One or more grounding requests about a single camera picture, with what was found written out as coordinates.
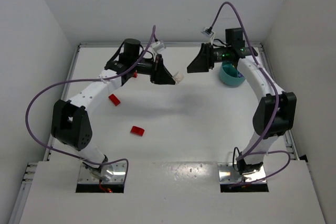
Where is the small white lego piece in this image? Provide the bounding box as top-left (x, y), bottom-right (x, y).
top-left (172, 72), bottom-right (184, 84)

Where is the red curved lego brick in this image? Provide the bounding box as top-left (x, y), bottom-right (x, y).
top-left (130, 126), bottom-right (145, 136)

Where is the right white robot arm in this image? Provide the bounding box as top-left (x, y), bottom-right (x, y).
top-left (187, 28), bottom-right (297, 174)

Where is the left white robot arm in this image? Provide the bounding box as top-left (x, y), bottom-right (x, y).
top-left (51, 38), bottom-right (176, 178)

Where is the teal round divided container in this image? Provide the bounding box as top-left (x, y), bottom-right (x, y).
top-left (218, 61), bottom-right (245, 87)

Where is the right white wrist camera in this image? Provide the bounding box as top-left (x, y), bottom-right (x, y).
top-left (201, 27), bottom-right (215, 44)

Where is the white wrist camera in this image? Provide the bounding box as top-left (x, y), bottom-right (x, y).
top-left (201, 27), bottom-right (215, 44)
top-left (151, 41), bottom-right (166, 54)

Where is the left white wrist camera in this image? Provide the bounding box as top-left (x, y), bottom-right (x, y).
top-left (151, 41), bottom-right (166, 54)

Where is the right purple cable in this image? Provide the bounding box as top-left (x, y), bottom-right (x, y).
top-left (211, 1), bottom-right (291, 184)

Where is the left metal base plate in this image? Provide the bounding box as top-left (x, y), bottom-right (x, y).
top-left (78, 162), bottom-right (127, 184)

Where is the metal base plate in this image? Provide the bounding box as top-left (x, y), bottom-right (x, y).
top-left (78, 162), bottom-right (127, 184)
top-left (218, 163), bottom-right (267, 185)

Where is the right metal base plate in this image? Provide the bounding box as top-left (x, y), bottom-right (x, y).
top-left (218, 163), bottom-right (267, 185)

